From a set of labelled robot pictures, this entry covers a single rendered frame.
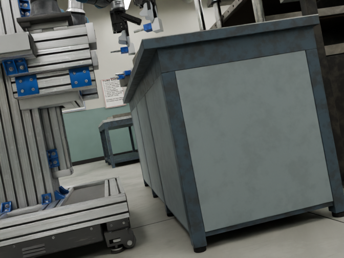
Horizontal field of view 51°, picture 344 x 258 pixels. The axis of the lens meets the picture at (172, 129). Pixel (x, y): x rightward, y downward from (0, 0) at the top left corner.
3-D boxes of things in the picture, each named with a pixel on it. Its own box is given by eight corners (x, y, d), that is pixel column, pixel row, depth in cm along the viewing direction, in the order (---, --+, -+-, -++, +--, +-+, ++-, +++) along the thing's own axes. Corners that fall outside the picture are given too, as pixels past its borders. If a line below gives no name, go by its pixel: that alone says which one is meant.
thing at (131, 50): (111, 56, 193) (109, 46, 193) (111, 58, 198) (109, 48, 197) (135, 52, 195) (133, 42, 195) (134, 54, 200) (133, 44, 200)
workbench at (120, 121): (111, 168, 588) (101, 114, 587) (104, 163, 772) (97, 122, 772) (153, 159, 605) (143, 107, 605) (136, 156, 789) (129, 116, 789)
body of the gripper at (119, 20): (113, 35, 199) (109, 14, 199) (129, 33, 201) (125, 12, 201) (113, 31, 192) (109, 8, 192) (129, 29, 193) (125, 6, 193)
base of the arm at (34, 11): (26, 19, 154) (22, -4, 154) (33, 29, 169) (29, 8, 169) (62, 15, 157) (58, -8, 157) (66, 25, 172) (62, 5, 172)
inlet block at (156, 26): (132, 36, 162) (130, 24, 162) (137, 38, 167) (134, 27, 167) (159, 28, 158) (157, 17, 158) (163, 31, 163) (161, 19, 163)
